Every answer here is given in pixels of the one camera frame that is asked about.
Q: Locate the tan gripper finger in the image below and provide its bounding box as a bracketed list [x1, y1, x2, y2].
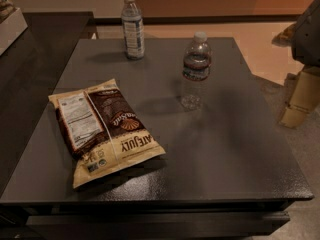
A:
[280, 66, 320, 128]

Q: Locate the water bottle white label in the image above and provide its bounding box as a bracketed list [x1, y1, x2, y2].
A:
[121, 0, 145, 60]

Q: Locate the clear water bottle dark label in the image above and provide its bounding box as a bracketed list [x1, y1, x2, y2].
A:
[180, 31, 212, 110]

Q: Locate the white box with items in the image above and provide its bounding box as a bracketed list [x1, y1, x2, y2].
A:
[0, 0, 28, 55]

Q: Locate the brown cream chips bag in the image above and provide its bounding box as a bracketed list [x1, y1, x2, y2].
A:
[49, 79, 165, 188]

